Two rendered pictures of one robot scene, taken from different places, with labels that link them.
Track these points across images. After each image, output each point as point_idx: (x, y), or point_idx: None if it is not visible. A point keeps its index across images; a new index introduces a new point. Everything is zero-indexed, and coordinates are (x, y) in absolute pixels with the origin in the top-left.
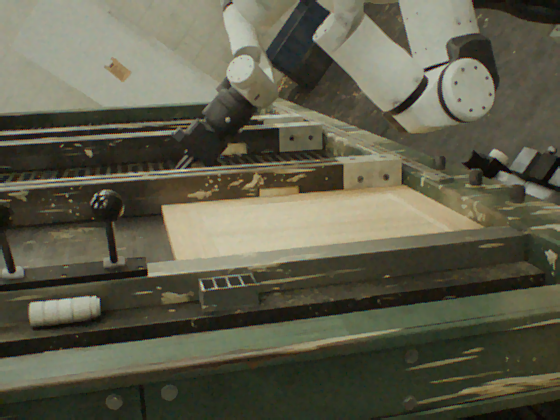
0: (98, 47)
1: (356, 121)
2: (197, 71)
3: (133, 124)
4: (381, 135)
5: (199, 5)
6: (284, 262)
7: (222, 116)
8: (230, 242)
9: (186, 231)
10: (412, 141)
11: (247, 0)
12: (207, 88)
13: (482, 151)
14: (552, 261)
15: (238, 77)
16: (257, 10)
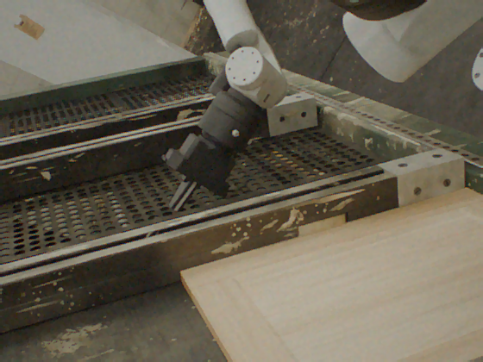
0: (4, 5)
1: (295, 53)
2: (112, 15)
3: (86, 121)
4: (328, 67)
5: None
6: None
7: (228, 129)
8: (314, 347)
9: (241, 330)
10: (366, 72)
11: (385, 45)
12: (128, 34)
13: (454, 80)
14: None
15: (243, 78)
16: (403, 59)
